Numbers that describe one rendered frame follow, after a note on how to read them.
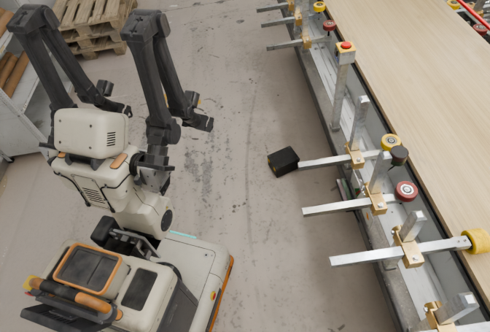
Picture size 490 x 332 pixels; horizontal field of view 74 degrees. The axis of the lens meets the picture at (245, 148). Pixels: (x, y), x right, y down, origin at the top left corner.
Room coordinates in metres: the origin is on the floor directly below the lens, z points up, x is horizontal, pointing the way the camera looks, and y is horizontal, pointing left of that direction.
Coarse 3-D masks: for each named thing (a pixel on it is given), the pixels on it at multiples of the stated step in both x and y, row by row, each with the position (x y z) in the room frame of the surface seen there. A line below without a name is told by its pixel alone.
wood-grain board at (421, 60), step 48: (336, 0) 2.13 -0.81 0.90; (384, 0) 2.01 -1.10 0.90; (432, 0) 1.90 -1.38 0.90; (384, 48) 1.51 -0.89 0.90; (432, 48) 1.43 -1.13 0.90; (480, 48) 1.35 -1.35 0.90; (384, 96) 1.13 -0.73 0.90; (432, 96) 1.07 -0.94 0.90; (480, 96) 1.01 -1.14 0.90; (432, 144) 0.79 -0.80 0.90; (480, 144) 0.75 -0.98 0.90; (432, 192) 0.58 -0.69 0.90; (480, 192) 0.54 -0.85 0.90; (480, 288) 0.22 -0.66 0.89
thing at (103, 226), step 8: (104, 216) 0.84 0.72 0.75; (104, 224) 0.80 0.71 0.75; (112, 224) 0.80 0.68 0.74; (96, 232) 0.77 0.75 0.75; (104, 232) 0.76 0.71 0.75; (112, 232) 0.76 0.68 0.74; (120, 232) 0.72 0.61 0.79; (136, 232) 0.75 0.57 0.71; (96, 240) 0.73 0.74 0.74; (104, 240) 0.73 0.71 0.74; (136, 240) 0.67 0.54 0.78; (144, 240) 0.67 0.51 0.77; (152, 240) 0.75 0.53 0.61; (160, 240) 0.74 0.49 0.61; (136, 248) 0.65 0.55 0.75; (144, 248) 0.69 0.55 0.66; (152, 248) 0.67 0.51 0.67; (144, 256) 0.65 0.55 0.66; (152, 256) 0.69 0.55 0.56; (160, 256) 0.68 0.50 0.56
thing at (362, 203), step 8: (352, 200) 0.63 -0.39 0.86; (360, 200) 0.62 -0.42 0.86; (368, 200) 0.61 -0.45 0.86; (384, 200) 0.60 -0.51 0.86; (392, 200) 0.59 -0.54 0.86; (304, 208) 0.63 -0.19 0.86; (312, 208) 0.63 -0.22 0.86; (320, 208) 0.62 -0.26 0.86; (328, 208) 0.61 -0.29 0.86; (336, 208) 0.61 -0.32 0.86; (344, 208) 0.60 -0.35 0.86; (352, 208) 0.60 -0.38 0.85; (360, 208) 0.60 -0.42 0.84; (304, 216) 0.61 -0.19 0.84
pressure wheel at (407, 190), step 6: (396, 186) 0.63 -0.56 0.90; (402, 186) 0.62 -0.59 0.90; (408, 186) 0.62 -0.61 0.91; (414, 186) 0.61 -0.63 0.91; (396, 192) 0.61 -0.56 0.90; (402, 192) 0.60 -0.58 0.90; (408, 192) 0.59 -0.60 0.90; (414, 192) 0.59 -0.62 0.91; (402, 198) 0.58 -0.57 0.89; (408, 198) 0.57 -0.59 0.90; (414, 198) 0.57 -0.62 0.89
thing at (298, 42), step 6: (318, 36) 1.86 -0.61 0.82; (324, 36) 1.85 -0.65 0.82; (330, 36) 1.84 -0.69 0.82; (282, 42) 1.87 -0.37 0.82; (288, 42) 1.86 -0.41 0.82; (294, 42) 1.85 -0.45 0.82; (300, 42) 1.85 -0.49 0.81; (312, 42) 1.84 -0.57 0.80; (270, 48) 1.85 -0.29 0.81; (276, 48) 1.85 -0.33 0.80; (282, 48) 1.85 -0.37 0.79
